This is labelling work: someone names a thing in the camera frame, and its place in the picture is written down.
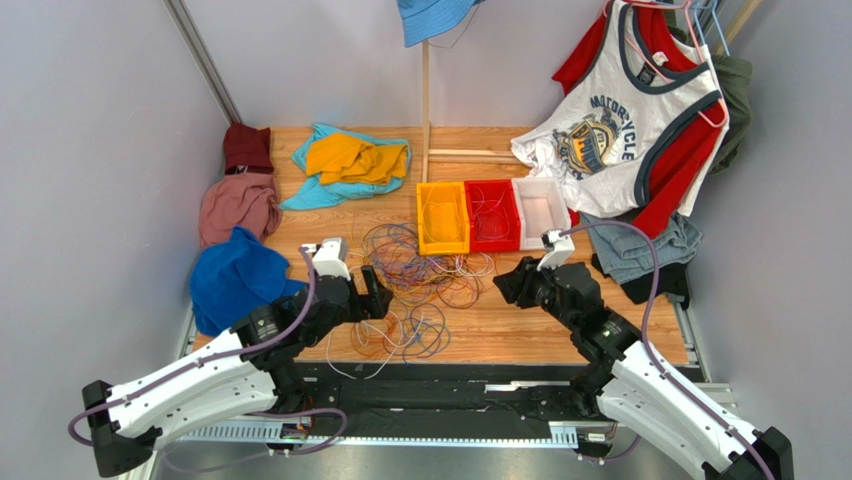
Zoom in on coloured cable pile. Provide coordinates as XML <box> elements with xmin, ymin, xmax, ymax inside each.
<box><xmin>324</xmin><ymin>222</ymin><xmax>499</xmax><ymax>381</ymax></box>

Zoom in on red cable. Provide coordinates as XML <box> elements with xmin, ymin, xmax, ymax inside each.
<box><xmin>471</xmin><ymin>186</ymin><xmax>514</xmax><ymax>244</ymax></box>

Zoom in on yellow cable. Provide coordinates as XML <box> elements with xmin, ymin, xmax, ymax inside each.
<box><xmin>422</xmin><ymin>186</ymin><xmax>467</xmax><ymax>248</ymax></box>

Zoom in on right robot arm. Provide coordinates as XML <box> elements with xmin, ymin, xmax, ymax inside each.
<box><xmin>494</xmin><ymin>256</ymin><xmax>794</xmax><ymax>479</ymax></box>

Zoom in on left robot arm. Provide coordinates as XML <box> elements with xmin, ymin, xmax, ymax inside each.
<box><xmin>82</xmin><ymin>266</ymin><xmax>393</xmax><ymax>478</ymax></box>

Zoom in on grey denim shorts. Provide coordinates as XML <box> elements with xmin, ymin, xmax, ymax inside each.
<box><xmin>587</xmin><ymin>214</ymin><xmax>704</xmax><ymax>284</ymax></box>

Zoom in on red plastic bin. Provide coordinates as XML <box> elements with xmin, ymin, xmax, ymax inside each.
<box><xmin>464</xmin><ymin>180</ymin><xmax>520</xmax><ymax>253</ymax></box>

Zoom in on white plastic bin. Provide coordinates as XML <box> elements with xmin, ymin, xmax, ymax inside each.
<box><xmin>511</xmin><ymin>177</ymin><xmax>572</xmax><ymax>251</ymax></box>

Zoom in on yellow plastic bin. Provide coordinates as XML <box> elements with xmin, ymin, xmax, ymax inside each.
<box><xmin>416</xmin><ymin>181</ymin><xmax>470</xmax><ymax>256</ymax></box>

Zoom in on blue cloth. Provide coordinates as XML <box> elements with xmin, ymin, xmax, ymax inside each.
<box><xmin>189</xmin><ymin>226</ymin><xmax>306</xmax><ymax>337</ymax></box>

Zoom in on pink cloth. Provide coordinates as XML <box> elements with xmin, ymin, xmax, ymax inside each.
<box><xmin>198</xmin><ymin>172</ymin><xmax>281</xmax><ymax>249</ymax></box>

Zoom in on mustard yellow shirt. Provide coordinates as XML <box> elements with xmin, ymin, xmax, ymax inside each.
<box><xmin>305</xmin><ymin>133</ymin><xmax>409</xmax><ymax>186</ymax></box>

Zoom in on white motorcycle tank top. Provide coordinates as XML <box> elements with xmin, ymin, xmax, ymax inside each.
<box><xmin>511</xmin><ymin>1</ymin><xmax>723</xmax><ymax>218</ymax></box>

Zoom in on wooden stand pole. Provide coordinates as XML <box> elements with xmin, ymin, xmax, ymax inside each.
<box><xmin>420</xmin><ymin>41</ymin><xmax>514</xmax><ymax>182</ymax></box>

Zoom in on maroon cloth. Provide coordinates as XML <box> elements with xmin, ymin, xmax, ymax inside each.
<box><xmin>223</xmin><ymin>123</ymin><xmax>274</xmax><ymax>175</ymax></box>

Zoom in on olive green garment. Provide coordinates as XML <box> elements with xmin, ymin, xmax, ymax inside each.
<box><xmin>648</xmin><ymin>27</ymin><xmax>753</xmax><ymax>175</ymax></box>

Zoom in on blue bucket hat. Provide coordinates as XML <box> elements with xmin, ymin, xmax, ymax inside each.
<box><xmin>396</xmin><ymin>0</ymin><xmax>481</xmax><ymax>48</ymax></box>

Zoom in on pink clothes hanger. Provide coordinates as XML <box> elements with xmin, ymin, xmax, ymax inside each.
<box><xmin>625</xmin><ymin>1</ymin><xmax>729</xmax><ymax>128</ymax></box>

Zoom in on aluminium corner profile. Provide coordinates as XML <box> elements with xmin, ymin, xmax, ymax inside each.
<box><xmin>163</xmin><ymin>0</ymin><xmax>242</xmax><ymax>123</ymax></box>

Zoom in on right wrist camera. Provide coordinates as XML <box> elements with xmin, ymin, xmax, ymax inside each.
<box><xmin>537</xmin><ymin>229</ymin><xmax>575</xmax><ymax>271</ymax></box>

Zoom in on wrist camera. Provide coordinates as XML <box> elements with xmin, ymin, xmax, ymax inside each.
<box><xmin>537</xmin><ymin>229</ymin><xmax>575</xmax><ymax>271</ymax></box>
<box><xmin>301</xmin><ymin>237</ymin><xmax>351</xmax><ymax>280</ymax></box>

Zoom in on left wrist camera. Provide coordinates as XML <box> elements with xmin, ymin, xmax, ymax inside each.
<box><xmin>301</xmin><ymin>237</ymin><xmax>351</xmax><ymax>280</ymax></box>

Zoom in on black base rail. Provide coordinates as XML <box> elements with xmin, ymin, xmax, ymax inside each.
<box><xmin>297</xmin><ymin>361</ymin><xmax>612</xmax><ymax>440</ymax></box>

